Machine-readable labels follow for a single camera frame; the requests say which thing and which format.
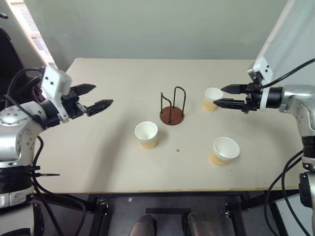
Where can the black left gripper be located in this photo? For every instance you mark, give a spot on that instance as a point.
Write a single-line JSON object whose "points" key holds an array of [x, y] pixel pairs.
{"points": [[72, 107]]}

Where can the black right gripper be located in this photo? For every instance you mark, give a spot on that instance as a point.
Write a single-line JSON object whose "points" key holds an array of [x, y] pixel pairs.
{"points": [[252, 99]]}

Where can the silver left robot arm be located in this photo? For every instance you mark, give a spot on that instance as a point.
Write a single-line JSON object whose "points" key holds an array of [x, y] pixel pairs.
{"points": [[14, 142]]}

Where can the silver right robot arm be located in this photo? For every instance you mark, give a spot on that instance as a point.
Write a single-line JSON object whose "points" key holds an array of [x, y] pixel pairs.
{"points": [[295, 98]]}

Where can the tan paper cup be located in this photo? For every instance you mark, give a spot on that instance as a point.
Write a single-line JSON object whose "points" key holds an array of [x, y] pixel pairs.
{"points": [[224, 151], [209, 102], [148, 140]]}

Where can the window with blinds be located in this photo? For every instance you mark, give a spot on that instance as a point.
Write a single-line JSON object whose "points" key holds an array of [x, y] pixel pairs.
{"points": [[37, 37]]}

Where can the black floor strip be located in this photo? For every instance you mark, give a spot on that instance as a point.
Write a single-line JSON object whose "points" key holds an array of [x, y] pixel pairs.
{"points": [[168, 210]]}

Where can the dark rounded shape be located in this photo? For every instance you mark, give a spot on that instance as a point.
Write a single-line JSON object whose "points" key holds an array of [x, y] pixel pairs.
{"points": [[199, 227], [144, 226]]}

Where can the white floor board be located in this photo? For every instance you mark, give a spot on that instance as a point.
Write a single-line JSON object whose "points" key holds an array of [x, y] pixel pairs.
{"points": [[299, 218]]}

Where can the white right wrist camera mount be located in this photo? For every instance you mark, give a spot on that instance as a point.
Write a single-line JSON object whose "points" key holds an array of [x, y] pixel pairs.
{"points": [[263, 67]]}

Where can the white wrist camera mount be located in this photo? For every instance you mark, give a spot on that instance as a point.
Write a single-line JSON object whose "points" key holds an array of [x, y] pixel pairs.
{"points": [[263, 67], [53, 81]]}

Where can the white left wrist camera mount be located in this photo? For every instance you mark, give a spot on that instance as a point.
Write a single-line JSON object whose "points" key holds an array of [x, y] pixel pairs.
{"points": [[53, 81]]}

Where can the black metal table frame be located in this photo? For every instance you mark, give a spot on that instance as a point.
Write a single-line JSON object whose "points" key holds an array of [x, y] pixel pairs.
{"points": [[101, 216]]}

